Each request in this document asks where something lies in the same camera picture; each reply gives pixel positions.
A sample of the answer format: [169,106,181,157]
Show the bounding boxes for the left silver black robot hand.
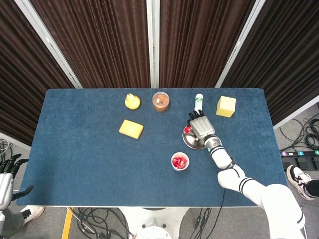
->
[0,153,34,210]

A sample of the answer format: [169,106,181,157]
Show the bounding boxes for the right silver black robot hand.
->
[186,109,216,141]

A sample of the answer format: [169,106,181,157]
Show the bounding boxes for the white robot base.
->
[119,207,189,239]

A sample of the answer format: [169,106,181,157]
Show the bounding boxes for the silver metal plate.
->
[182,124,212,150]

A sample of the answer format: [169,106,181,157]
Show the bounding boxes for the white paper cup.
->
[171,152,190,172]

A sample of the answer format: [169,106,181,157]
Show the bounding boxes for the small white bottle green label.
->
[194,93,204,113]

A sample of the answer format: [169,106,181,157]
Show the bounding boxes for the yellow cube block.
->
[215,95,237,118]

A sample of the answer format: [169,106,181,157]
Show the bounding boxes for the grey trouser leg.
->
[2,208,24,236]

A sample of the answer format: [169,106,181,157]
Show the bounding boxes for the clear jar of rubber bands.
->
[152,91,171,113]

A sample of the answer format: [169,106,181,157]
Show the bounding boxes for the flat yellow sponge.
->
[119,119,145,139]

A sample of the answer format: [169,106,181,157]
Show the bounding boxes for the yellow floor tape strip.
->
[61,208,75,239]

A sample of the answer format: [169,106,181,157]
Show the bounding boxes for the yellow pear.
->
[124,93,142,110]

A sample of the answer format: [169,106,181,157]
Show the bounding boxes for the brown curtain panel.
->
[29,0,152,89]
[220,0,319,126]
[159,0,257,88]
[0,0,75,147]

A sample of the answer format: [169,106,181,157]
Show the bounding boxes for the blue tablecloth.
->
[16,87,292,208]

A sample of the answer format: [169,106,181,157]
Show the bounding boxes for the black power strip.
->
[279,149,319,158]

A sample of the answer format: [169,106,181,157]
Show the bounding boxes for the black foot pedal box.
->
[283,156,319,172]

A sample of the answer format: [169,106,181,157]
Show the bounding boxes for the white black sneaker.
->
[286,164,317,201]

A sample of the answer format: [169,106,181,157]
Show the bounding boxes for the black trouser leg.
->
[304,179,319,200]

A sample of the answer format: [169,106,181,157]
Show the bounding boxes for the grey floor cables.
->
[0,138,10,162]

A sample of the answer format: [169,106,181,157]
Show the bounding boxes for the white screen base rail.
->
[273,96,319,130]
[0,131,32,151]

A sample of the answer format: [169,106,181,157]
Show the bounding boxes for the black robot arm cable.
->
[204,188,226,239]

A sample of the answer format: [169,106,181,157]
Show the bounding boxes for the white screen frame post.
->
[146,0,160,89]
[13,0,83,89]
[214,0,265,88]

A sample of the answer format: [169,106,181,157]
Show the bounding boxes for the black cable with green light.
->
[191,208,212,239]

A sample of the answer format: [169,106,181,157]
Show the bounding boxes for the black floor cable bundle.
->
[279,117,319,152]
[72,208,135,239]

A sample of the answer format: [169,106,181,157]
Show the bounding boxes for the white table frame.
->
[26,204,260,209]

